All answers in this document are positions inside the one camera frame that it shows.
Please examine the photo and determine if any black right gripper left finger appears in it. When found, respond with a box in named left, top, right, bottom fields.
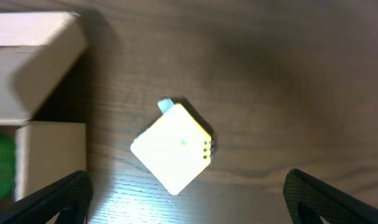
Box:
left=0, top=170, right=93, bottom=224

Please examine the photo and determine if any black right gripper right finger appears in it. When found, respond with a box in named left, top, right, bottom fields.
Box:
left=283, top=169, right=378, bottom=224

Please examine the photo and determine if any green tape roll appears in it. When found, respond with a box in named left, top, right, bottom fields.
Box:
left=0, top=134, right=16, bottom=199

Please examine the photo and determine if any yellow sticky note pad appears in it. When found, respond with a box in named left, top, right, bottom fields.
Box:
left=130, top=97, right=216, bottom=195

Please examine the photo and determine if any brown cardboard box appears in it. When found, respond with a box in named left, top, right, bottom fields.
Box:
left=0, top=11, right=87, bottom=201

